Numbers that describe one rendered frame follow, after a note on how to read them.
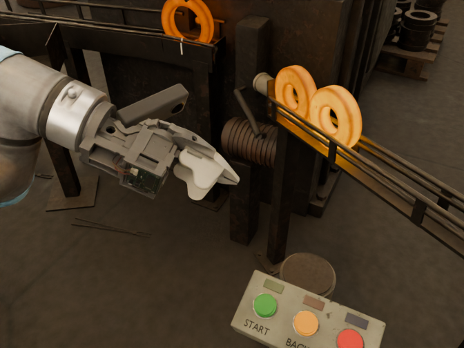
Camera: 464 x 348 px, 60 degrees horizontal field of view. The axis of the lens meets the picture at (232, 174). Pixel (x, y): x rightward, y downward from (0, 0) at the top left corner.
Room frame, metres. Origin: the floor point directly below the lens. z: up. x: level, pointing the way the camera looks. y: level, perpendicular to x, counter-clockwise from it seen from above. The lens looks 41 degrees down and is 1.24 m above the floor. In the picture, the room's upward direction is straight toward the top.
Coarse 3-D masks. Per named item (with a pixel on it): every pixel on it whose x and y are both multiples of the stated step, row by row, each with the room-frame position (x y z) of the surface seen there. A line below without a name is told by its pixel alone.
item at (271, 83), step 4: (268, 80) 0.99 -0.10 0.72; (272, 80) 0.99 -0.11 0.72; (268, 84) 0.99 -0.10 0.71; (272, 84) 0.99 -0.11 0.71; (268, 88) 0.99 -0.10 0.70; (272, 88) 0.99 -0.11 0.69; (268, 92) 0.99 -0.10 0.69; (272, 92) 0.99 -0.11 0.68; (268, 96) 0.98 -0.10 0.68; (272, 96) 0.99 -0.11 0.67; (268, 100) 0.98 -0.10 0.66; (268, 108) 0.98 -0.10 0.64; (268, 112) 0.98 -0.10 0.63
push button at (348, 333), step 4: (344, 332) 0.33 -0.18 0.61; (348, 332) 0.33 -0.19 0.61; (352, 332) 0.33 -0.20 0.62; (356, 332) 0.33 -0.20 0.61; (340, 336) 0.32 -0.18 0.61; (344, 336) 0.32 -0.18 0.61; (348, 336) 0.32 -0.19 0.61; (352, 336) 0.32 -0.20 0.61; (356, 336) 0.32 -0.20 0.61; (360, 336) 0.32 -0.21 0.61; (340, 340) 0.32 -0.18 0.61; (344, 340) 0.32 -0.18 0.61; (348, 340) 0.32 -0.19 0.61; (352, 340) 0.32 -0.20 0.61; (356, 340) 0.32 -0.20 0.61; (360, 340) 0.32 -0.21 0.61; (340, 344) 0.31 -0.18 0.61; (344, 344) 0.31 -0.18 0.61; (348, 344) 0.31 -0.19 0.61; (352, 344) 0.31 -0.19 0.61; (356, 344) 0.31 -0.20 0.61; (360, 344) 0.31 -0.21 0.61
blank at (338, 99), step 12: (312, 96) 0.85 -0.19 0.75; (324, 96) 0.82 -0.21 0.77; (336, 96) 0.78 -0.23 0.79; (348, 96) 0.78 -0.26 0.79; (312, 108) 0.85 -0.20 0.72; (324, 108) 0.82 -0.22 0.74; (336, 108) 0.78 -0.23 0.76; (348, 108) 0.75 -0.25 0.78; (312, 120) 0.84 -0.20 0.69; (324, 120) 0.82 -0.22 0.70; (348, 120) 0.74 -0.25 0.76; (360, 120) 0.75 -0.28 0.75; (336, 132) 0.76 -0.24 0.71; (348, 132) 0.73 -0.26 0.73; (360, 132) 0.74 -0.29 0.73; (348, 144) 0.73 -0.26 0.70
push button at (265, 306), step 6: (264, 294) 0.40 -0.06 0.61; (258, 300) 0.39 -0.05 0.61; (264, 300) 0.39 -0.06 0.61; (270, 300) 0.39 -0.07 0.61; (258, 306) 0.38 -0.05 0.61; (264, 306) 0.38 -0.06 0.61; (270, 306) 0.38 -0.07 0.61; (276, 306) 0.38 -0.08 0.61; (258, 312) 0.37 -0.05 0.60; (264, 312) 0.37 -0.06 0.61; (270, 312) 0.37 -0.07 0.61
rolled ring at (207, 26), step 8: (168, 0) 1.33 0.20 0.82; (176, 0) 1.32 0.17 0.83; (192, 0) 1.29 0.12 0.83; (200, 0) 1.31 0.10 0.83; (168, 8) 1.33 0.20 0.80; (176, 8) 1.35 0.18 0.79; (192, 8) 1.29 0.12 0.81; (200, 8) 1.28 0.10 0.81; (208, 8) 1.30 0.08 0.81; (168, 16) 1.33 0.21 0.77; (200, 16) 1.28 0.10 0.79; (208, 16) 1.28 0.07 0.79; (168, 24) 1.33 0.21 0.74; (208, 24) 1.27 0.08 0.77; (168, 32) 1.34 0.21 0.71; (176, 32) 1.34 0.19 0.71; (208, 32) 1.27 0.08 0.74; (176, 40) 1.32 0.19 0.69; (200, 40) 1.28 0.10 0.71; (208, 40) 1.27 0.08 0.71
